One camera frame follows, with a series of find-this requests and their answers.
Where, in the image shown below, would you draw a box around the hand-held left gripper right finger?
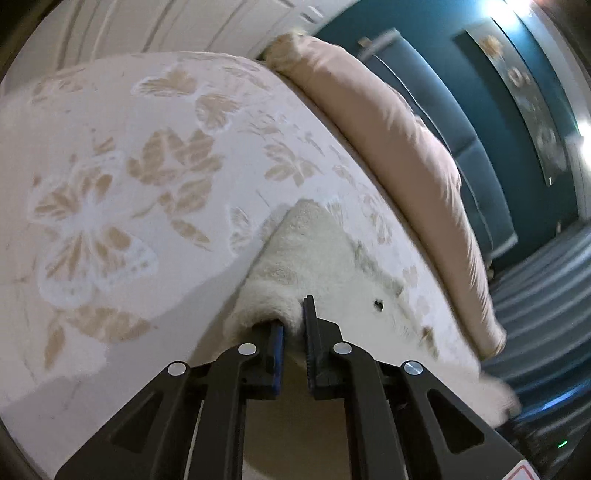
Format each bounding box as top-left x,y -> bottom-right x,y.
303,295 -> 528,480

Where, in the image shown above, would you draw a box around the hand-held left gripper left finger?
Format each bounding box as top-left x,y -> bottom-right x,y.
54,320 -> 285,480

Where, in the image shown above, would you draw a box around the white fluffy garment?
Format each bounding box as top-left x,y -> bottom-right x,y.
224,199 -> 522,425

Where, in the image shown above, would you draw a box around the blue-grey striped curtain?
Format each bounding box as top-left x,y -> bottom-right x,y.
480,225 -> 591,416

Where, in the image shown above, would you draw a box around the pink duvet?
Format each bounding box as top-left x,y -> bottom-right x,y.
265,33 -> 509,361

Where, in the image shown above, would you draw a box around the floral beige bed blanket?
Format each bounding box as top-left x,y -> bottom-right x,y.
0,51 -> 483,480

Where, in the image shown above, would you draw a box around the teal padded headboard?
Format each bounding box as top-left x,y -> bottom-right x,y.
355,28 -> 519,260

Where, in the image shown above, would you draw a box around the white panelled wardrobe doors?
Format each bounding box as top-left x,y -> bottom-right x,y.
0,0 -> 354,93

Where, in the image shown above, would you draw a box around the framed floral wall picture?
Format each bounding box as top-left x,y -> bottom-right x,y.
464,17 -> 570,188

